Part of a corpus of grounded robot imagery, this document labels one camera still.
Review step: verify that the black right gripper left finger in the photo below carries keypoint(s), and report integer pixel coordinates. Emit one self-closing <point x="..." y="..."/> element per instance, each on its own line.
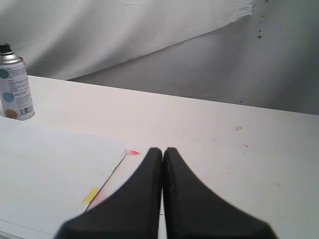
<point x="132" y="212"/>

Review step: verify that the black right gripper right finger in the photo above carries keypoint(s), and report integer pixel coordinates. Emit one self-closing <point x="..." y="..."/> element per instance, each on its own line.
<point x="193" y="211"/>

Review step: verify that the white dotted spray can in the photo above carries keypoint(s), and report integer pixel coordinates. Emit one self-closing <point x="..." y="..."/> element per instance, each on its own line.
<point x="15" y="93"/>

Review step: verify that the yellow tape piece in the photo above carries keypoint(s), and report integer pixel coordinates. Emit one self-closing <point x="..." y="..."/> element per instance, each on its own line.
<point x="91" y="195"/>

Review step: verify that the white paper stack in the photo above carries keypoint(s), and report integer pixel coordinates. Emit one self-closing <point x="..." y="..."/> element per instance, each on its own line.
<point x="45" y="174"/>

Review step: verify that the white backdrop cloth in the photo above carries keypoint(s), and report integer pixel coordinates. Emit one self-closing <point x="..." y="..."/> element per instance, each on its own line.
<point x="262" y="53"/>

